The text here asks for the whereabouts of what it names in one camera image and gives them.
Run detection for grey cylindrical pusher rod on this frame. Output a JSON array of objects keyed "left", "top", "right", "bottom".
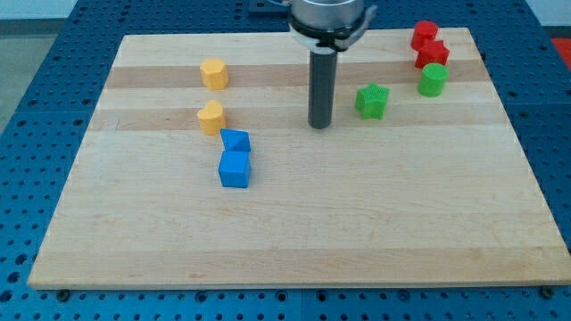
[{"left": 308, "top": 52, "right": 337, "bottom": 129}]

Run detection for green star block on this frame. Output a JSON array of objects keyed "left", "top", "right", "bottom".
[{"left": 355, "top": 83, "right": 390, "bottom": 119}]

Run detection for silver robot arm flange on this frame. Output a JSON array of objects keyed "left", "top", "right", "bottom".
[{"left": 288, "top": 0, "right": 378, "bottom": 54}]

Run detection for red star block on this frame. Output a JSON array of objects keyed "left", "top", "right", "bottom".
[{"left": 415, "top": 40, "right": 450, "bottom": 69}]

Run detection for blue cube block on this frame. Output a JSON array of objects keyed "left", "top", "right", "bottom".
[{"left": 218, "top": 151, "right": 251, "bottom": 188}]

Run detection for blue triangle block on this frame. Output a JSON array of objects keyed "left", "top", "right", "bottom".
[{"left": 220, "top": 128, "right": 251, "bottom": 152}]

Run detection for yellow heart block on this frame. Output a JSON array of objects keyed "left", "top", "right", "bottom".
[{"left": 196, "top": 100, "right": 226, "bottom": 136}]

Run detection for wooden board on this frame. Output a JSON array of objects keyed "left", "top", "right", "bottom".
[{"left": 28, "top": 28, "right": 570, "bottom": 290}]

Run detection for yellow hexagon block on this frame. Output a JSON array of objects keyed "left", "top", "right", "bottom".
[{"left": 200, "top": 58, "right": 229, "bottom": 90}]

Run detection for green cylinder block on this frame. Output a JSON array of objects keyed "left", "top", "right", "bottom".
[{"left": 418, "top": 62, "right": 450, "bottom": 97}]

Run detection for red cylinder block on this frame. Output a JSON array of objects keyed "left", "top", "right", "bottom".
[{"left": 410, "top": 21, "right": 439, "bottom": 51}]

